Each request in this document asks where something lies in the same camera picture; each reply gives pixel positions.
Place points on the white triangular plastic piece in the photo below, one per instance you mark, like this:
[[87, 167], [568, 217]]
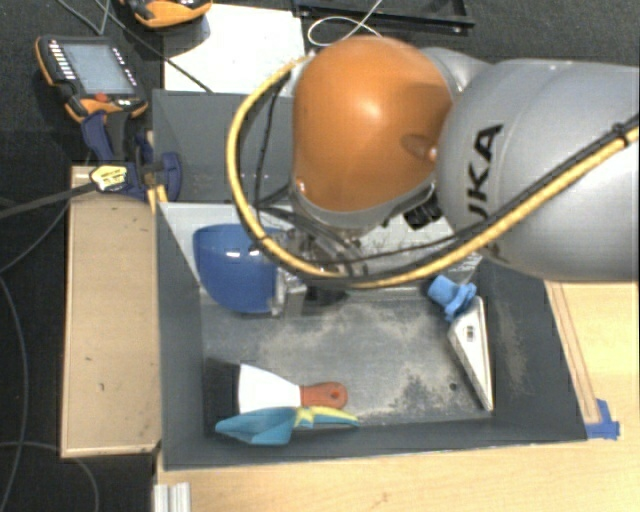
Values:
[[475, 350]]

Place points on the small blue rubber toy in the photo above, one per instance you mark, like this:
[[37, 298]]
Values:
[[450, 295]]

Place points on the blue and yellow cloth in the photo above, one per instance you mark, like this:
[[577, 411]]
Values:
[[265, 427]]

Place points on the grey metal bin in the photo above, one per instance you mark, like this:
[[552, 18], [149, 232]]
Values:
[[380, 350]]

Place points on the black cylinder on white bracket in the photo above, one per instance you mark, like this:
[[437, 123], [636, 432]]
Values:
[[422, 214]]

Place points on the blue bowl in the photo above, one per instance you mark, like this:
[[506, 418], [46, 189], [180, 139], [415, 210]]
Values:
[[232, 270]]

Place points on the pale wood board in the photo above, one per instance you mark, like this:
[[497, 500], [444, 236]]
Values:
[[112, 325]]

